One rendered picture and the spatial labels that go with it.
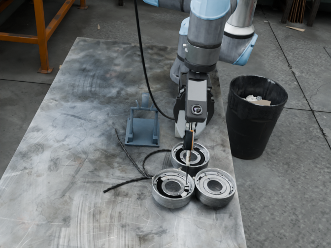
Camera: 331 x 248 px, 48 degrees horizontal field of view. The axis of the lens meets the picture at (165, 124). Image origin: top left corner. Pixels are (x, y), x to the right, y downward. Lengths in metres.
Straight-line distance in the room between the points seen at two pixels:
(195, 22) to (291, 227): 1.50
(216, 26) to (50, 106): 0.66
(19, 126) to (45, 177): 1.53
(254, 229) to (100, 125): 1.12
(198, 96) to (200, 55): 0.09
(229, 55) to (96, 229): 0.73
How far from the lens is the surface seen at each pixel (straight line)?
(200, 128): 0.91
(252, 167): 2.32
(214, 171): 0.99
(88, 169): 1.01
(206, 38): 0.77
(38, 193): 0.97
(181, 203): 0.91
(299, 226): 2.11
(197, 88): 0.81
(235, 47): 1.28
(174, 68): 1.39
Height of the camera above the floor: 1.50
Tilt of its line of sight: 37 degrees down
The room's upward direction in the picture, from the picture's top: 7 degrees clockwise
